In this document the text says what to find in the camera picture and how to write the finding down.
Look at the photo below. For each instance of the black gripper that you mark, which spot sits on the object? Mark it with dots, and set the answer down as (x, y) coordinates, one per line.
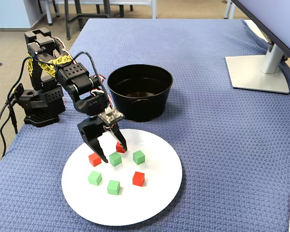
(90, 130)

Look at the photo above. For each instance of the green cube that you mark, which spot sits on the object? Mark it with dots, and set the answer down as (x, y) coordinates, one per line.
(113, 187)
(94, 178)
(115, 159)
(138, 157)

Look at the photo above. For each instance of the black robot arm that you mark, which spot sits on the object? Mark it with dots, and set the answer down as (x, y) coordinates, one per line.
(72, 72)

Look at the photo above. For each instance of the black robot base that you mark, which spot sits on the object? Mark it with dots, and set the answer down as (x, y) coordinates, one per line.
(41, 118)

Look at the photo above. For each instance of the white round plate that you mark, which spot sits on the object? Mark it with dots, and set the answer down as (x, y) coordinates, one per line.
(154, 200)

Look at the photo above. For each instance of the red cube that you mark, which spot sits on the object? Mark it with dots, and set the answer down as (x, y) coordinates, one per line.
(138, 179)
(119, 148)
(94, 160)

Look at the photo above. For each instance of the black metal bucket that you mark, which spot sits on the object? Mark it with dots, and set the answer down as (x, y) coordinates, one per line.
(140, 108)

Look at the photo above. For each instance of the blue woven tablecloth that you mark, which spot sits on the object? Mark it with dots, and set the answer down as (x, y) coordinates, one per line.
(207, 145)

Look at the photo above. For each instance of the black chair legs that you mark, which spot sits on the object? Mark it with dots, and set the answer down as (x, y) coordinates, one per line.
(57, 10)
(121, 10)

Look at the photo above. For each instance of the monitor with silver stand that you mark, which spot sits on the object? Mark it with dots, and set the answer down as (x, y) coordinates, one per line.
(251, 72)

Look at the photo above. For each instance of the light grey table leg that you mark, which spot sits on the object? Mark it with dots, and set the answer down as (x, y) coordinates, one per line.
(229, 10)

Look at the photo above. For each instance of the black camera circuit board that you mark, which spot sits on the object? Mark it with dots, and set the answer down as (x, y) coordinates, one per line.
(112, 117)

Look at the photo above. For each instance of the dark grey table frame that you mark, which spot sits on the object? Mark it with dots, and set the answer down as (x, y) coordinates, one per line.
(67, 26)

